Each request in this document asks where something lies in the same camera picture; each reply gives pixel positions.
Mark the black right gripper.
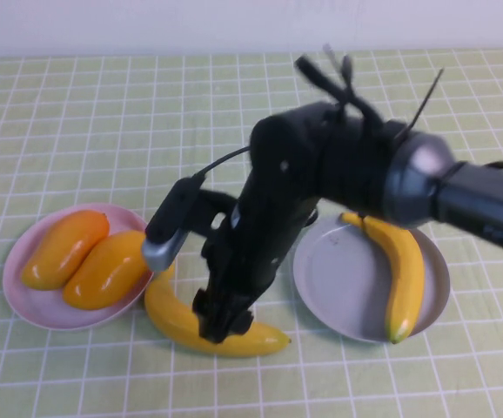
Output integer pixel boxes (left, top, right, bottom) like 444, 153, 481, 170
192, 173, 322, 345

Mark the yellow plastic banana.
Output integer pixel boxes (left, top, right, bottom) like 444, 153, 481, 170
340, 212, 426, 345
144, 260, 292, 359

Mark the plain yellow-orange mango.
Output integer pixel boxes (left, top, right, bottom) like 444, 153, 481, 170
62, 230, 153, 311

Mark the mango with orange blush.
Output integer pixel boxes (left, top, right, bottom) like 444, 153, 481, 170
20, 210, 111, 292

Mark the grey round plate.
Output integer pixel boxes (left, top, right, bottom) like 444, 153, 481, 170
292, 212, 451, 345

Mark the pink round plate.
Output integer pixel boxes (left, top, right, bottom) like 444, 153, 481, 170
2, 203, 157, 332

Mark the green checkered tablecloth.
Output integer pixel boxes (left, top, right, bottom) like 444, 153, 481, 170
0, 48, 503, 418

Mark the black right camera cable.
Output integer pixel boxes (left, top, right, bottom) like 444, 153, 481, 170
192, 145, 252, 180

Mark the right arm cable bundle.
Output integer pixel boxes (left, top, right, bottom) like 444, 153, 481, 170
294, 43, 446, 140

